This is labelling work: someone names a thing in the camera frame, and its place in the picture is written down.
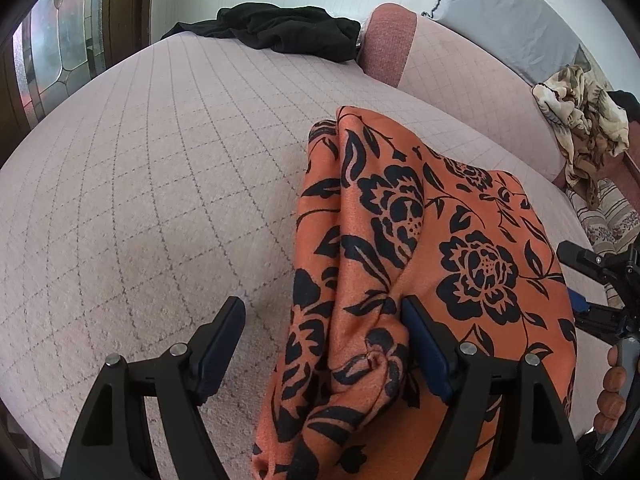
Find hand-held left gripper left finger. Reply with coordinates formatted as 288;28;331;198
60;296;247;480

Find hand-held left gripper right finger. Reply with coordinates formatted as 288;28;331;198
400;294;586;480

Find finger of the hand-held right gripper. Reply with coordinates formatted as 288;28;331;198
556;240;640;307
570;287;640;347

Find orange black floral garment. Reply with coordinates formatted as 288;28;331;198
250;105;581;480

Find person's right hand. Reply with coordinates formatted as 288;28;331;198
592;345;630;434

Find striped cushion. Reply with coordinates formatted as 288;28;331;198
567;177;640;308

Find brown cream printed cloth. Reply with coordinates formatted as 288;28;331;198
531;64;630;207

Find dark cloth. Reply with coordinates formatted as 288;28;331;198
605;89;640;127

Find pink quilted bed cover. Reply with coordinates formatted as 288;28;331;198
0;30;608;480

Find pink sofa backrest cushion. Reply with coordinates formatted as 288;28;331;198
357;2;576;187

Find grey-blue pillow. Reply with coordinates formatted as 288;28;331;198
420;0;609;87

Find black cloth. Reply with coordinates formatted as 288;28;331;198
160;2;362;64

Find stained glass door pane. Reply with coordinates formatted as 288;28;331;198
10;0;109;130

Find wooden door frame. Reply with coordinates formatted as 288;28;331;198
101;0;154;70

